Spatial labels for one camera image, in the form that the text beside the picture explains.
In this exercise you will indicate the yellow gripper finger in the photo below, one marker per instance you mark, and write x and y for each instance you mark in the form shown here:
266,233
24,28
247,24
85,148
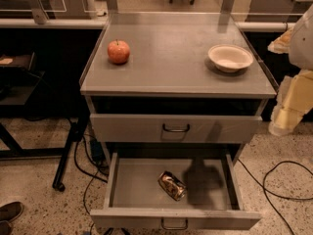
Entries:
294,100
281,45

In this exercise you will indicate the crushed orange soda can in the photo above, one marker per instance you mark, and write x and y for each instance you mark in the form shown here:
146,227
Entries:
172,186

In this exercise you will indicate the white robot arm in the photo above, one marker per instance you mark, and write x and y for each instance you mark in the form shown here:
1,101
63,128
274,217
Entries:
301,46

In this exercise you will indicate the grey drawer cabinet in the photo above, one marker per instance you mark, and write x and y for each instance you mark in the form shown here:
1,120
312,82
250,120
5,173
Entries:
169,73

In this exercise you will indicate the open middle grey drawer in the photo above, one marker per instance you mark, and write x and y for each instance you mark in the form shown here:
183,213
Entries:
134,198

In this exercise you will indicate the closed upper grey drawer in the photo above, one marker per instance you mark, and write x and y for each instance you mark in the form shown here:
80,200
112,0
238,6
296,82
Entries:
174,128

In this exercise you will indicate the red apple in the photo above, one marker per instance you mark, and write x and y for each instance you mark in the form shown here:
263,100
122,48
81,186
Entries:
118,51

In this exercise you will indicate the brown shoe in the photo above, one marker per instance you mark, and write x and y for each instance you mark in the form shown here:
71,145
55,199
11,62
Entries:
11,211

